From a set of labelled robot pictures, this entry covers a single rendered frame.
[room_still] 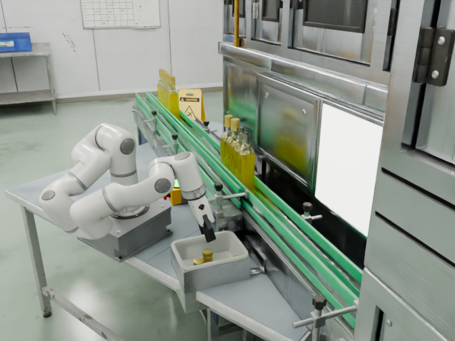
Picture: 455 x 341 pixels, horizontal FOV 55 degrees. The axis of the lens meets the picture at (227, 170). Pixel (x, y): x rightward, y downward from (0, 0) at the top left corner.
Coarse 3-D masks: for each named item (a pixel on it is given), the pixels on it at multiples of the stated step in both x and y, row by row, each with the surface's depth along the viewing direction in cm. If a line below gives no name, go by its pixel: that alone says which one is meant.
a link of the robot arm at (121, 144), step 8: (104, 128) 151; (112, 128) 150; (120, 128) 150; (96, 136) 152; (104, 136) 149; (112, 136) 146; (120, 136) 146; (128, 136) 147; (104, 144) 149; (112, 144) 146; (120, 144) 145; (128, 144) 147; (136, 144) 151; (112, 152) 147; (120, 152) 146; (128, 152) 148; (112, 160) 149; (120, 160) 148; (128, 160) 150; (112, 168) 151; (120, 168) 150; (128, 168) 151; (136, 168) 156; (120, 176) 151
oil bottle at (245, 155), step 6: (240, 150) 158; (246, 150) 158; (252, 150) 158; (240, 156) 158; (246, 156) 158; (252, 156) 159; (240, 162) 159; (246, 162) 159; (252, 162) 160; (240, 168) 160; (246, 168) 160; (252, 168) 161; (240, 174) 160; (246, 174) 161; (252, 174) 162; (240, 180) 161; (246, 180) 162; (252, 180) 163; (246, 186) 163; (252, 186) 164; (252, 192) 165
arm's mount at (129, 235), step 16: (144, 208) 161; (160, 208) 162; (112, 224) 153; (128, 224) 153; (144, 224) 154; (160, 224) 162; (80, 240) 163; (96, 240) 156; (112, 240) 149; (128, 240) 150; (144, 240) 157; (112, 256) 151; (128, 256) 152
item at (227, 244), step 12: (180, 240) 146; (192, 240) 147; (204, 240) 149; (216, 240) 151; (228, 240) 152; (180, 252) 147; (192, 252) 149; (216, 252) 152; (228, 252) 152; (240, 252) 143; (180, 264) 133; (192, 264) 145; (204, 264) 133; (216, 264) 134
